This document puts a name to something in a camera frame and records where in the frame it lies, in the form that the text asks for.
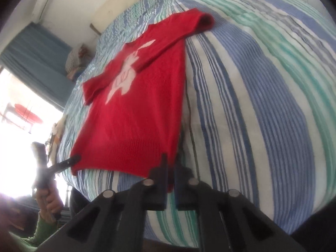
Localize red knit sweater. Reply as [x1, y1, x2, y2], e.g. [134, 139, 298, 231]
[71, 9, 215, 178]

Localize pile of clothes by bed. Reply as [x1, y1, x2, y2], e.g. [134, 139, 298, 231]
[66, 43, 93, 82]

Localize person's left hand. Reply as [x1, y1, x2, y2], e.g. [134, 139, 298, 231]
[35, 180, 64, 224]

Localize items on window sill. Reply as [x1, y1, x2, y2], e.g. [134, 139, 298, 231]
[48, 115, 67, 165]

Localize blue window curtain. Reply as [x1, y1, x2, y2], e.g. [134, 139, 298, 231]
[1, 23, 74, 111]

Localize blue green striped bedspread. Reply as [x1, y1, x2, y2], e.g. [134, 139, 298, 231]
[58, 0, 335, 251]

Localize white wall air conditioner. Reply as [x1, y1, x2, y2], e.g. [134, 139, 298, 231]
[31, 0, 50, 24]

